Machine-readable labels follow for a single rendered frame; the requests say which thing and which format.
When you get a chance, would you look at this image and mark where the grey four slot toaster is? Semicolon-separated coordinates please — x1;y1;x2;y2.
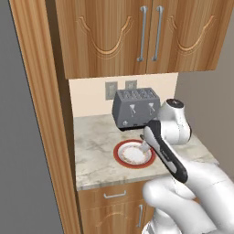
111;87;162;133

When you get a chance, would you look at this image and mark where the short grey cupboard handle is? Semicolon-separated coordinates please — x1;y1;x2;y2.
135;203;144;229

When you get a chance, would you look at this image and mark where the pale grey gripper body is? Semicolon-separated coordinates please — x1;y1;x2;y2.
139;134;153;154

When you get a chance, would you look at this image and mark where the red rimmed white plate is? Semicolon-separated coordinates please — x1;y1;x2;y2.
112;139;157;170

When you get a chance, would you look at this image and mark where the wooden wall cupboard door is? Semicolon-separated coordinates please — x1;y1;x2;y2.
54;0;154;80
146;0;234;74

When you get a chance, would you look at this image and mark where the wooden drawer front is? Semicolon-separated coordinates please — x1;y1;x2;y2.
77;180;148;212

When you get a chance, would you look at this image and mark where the long grey cupboard handle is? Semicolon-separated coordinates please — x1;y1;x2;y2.
136;5;150;63
151;5;165;62

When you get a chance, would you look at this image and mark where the wooden base cupboard door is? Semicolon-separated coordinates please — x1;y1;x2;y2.
79;199;148;234

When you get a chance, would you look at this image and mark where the grey wall socket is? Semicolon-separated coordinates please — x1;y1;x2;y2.
104;80;119;101
124;80;138;91

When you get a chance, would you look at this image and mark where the tall wooden cabinet side panel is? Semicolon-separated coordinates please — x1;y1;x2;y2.
8;0;82;234

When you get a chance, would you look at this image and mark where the grey drawer handle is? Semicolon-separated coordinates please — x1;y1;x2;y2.
102;189;128;200

